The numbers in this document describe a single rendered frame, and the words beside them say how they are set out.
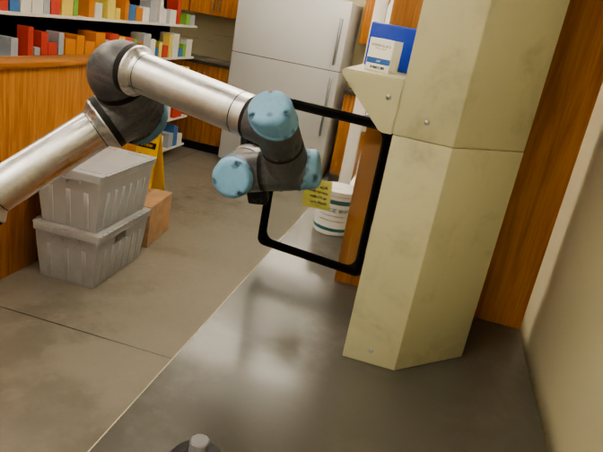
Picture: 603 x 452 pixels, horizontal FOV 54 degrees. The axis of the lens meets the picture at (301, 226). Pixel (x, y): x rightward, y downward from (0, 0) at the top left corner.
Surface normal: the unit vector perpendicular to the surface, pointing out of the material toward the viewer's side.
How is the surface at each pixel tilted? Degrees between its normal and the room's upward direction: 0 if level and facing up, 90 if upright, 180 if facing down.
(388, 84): 90
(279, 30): 90
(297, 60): 90
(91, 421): 0
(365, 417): 0
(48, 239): 95
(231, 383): 0
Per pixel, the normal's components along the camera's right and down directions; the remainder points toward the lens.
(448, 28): -0.24, 0.28
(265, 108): -0.15, -0.48
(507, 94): 0.51, 0.37
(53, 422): 0.18, -0.93
